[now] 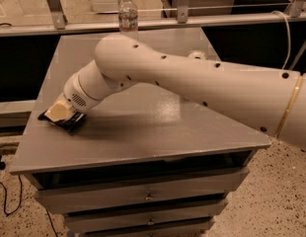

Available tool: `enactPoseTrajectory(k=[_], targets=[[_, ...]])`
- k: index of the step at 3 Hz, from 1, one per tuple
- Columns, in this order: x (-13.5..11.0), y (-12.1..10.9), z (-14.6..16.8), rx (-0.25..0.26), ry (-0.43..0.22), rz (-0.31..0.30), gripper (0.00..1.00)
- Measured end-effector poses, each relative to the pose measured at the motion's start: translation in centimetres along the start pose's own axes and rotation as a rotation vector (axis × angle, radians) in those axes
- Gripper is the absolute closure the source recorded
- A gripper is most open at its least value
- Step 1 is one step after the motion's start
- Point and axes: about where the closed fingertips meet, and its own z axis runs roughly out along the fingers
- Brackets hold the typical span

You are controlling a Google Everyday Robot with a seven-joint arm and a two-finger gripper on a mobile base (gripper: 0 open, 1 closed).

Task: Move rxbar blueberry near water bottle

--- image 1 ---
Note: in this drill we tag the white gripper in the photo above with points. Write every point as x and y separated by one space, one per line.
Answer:
74 93

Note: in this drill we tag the blue rxbar blueberry wrapper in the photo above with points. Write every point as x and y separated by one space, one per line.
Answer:
68 124

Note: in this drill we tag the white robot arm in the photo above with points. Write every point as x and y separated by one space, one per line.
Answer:
258 97

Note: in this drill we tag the clear plastic water bottle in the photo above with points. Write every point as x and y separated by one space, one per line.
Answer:
128 18

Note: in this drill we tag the top grey drawer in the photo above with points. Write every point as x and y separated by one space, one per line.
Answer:
84 198

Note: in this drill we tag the grey drawer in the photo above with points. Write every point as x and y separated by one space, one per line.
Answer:
84 198
145 216
166 229

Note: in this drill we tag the grey drawer cabinet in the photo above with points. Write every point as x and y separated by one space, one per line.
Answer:
144 132

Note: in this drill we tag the bottom grey drawer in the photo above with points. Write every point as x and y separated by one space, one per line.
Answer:
166 229

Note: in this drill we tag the green soda can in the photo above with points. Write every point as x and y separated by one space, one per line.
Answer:
197 54

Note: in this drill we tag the middle grey drawer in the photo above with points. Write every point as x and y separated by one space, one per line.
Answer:
145 216

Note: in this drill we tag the metal frame rail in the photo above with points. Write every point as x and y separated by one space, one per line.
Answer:
52 17

